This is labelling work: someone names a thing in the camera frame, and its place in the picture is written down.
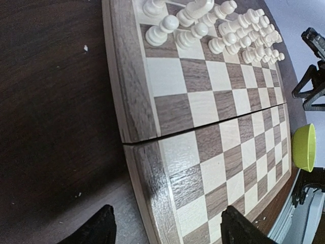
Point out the green bowl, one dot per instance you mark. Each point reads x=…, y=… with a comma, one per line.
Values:
x=303, y=147

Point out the aluminium front rail frame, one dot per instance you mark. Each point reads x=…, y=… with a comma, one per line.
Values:
x=300, y=216

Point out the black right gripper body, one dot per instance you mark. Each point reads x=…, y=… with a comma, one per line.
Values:
x=315, y=41

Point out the white chess knight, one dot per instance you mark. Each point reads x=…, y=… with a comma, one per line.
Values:
x=193, y=11

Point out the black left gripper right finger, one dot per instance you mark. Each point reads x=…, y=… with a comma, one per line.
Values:
x=236, y=229

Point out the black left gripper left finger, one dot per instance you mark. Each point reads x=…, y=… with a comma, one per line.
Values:
x=100, y=228

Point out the white chess rook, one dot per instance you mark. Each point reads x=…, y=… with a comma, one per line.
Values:
x=153, y=8

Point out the white chess pawn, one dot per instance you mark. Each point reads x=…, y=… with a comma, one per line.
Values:
x=158, y=34
x=185, y=39

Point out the wooden chess board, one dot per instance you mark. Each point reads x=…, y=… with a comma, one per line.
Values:
x=200, y=131

